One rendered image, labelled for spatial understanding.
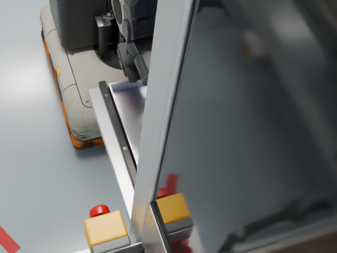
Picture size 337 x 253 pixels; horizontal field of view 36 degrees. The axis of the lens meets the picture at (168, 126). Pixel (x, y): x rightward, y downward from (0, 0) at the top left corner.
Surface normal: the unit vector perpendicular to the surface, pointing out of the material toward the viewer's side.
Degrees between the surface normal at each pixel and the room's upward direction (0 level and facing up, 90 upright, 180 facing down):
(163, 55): 90
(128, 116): 0
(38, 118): 0
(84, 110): 0
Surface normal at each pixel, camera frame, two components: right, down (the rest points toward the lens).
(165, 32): -0.94, 0.22
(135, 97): 0.11, -0.52
